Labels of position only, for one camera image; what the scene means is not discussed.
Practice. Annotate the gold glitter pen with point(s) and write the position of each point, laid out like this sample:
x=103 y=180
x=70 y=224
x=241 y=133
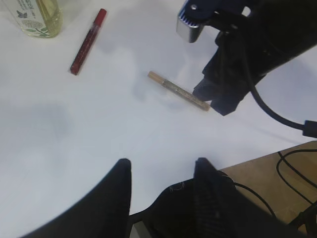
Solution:
x=179 y=91

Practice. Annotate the red glitter pen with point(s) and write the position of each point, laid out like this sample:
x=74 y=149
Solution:
x=88 y=42

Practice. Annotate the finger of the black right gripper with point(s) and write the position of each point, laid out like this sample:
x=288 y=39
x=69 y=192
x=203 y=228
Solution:
x=229 y=99
x=207 y=90

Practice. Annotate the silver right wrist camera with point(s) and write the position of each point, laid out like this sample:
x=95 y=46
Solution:
x=222 y=15

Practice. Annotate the yellow tea bottle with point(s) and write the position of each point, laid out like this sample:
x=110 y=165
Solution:
x=37 y=18

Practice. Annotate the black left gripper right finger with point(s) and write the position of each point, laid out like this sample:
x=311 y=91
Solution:
x=221 y=211

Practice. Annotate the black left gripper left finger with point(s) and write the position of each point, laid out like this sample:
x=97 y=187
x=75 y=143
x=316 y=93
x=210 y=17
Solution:
x=102 y=213

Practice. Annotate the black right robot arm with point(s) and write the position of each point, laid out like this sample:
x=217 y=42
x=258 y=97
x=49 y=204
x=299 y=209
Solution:
x=255 y=37

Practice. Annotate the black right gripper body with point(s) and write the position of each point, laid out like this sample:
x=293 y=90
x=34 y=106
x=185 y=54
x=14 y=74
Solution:
x=226 y=65

